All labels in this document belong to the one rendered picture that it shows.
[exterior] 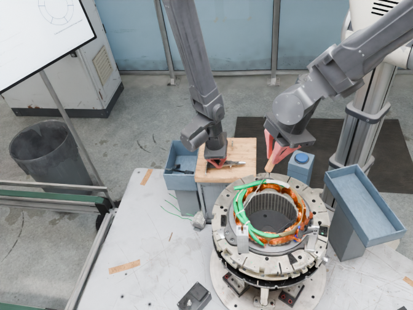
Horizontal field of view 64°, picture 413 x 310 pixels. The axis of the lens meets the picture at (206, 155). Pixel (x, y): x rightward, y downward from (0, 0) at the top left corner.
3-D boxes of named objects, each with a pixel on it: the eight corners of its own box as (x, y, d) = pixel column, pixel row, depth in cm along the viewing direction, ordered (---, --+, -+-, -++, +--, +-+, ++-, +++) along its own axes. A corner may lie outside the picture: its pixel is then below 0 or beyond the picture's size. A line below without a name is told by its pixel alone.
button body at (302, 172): (301, 212, 127) (308, 169, 109) (283, 205, 130) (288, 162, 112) (306, 198, 131) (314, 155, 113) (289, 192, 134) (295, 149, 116)
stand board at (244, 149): (195, 182, 110) (193, 178, 108) (201, 142, 122) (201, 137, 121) (255, 183, 107) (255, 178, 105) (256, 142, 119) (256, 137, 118)
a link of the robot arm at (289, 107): (367, 80, 58) (337, 42, 58) (351, 101, 49) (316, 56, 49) (313, 116, 66) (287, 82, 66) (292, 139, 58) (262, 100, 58)
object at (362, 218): (378, 275, 108) (407, 229, 87) (347, 284, 107) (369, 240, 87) (340, 214, 125) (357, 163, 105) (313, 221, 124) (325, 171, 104)
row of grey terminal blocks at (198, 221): (201, 232, 126) (200, 227, 123) (190, 229, 128) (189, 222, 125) (212, 212, 132) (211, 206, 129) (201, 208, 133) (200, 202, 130)
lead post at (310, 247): (314, 253, 83) (321, 228, 74) (303, 251, 83) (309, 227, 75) (314, 246, 84) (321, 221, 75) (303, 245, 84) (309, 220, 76)
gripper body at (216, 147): (204, 160, 100) (200, 143, 94) (207, 136, 107) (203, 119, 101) (225, 160, 99) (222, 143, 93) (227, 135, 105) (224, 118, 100)
